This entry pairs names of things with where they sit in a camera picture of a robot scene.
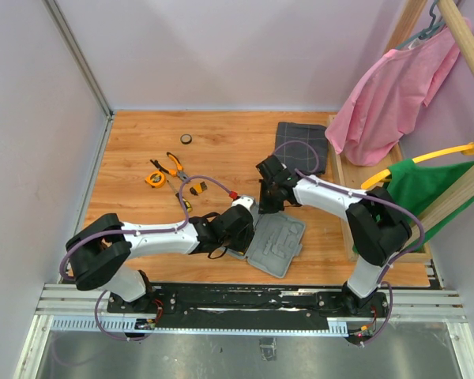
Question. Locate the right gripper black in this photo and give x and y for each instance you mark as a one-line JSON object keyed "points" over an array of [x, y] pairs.
{"points": [[264, 206]]}

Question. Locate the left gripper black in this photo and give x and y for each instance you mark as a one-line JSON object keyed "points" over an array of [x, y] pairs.
{"points": [[242, 245]]}

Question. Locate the grey plastic tool case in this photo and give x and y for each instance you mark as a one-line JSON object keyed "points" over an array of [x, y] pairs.
{"points": [[277, 240]]}

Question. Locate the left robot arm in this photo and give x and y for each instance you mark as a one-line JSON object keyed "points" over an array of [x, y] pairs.
{"points": [[97, 255]]}

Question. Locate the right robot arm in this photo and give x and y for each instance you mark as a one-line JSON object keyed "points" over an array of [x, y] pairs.
{"points": [[379, 227]]}

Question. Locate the dark grey checked cloth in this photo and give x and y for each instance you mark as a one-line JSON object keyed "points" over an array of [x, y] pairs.
{"points": [[302, 146]]}

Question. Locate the phillips screwdriver black yellow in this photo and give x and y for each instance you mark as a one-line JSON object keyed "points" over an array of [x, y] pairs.
{"points": [[181, 199]]}

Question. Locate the hex key set orange holder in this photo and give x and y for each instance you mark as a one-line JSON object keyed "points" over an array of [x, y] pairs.
{"points": [[198, 188]]}

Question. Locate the orange black pliers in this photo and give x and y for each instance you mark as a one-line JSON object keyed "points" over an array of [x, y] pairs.
{"points": [[178, 172]]}

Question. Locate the yellow tape measure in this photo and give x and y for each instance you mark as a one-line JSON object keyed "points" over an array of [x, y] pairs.
{"points": [[157, 179]]}

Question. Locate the pink shirt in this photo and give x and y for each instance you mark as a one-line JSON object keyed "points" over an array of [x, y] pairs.
{"points": [[385, 103]]}

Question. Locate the green shirt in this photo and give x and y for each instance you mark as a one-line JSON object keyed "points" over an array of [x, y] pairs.
{"points": [[415, 187]]}

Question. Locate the yellow clothes hanger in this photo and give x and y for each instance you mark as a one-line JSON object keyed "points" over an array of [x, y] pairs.
{"points": [[383, 176]]}

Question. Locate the wooden clothes rack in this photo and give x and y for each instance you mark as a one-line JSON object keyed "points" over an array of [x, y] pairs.
{"points": [[346, 173]]}

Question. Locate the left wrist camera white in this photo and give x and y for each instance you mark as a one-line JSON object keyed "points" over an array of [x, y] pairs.
{"points": [[247, 202]]}

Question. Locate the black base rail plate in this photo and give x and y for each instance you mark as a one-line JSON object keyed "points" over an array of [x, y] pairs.
{"points": [[246, 307]]}

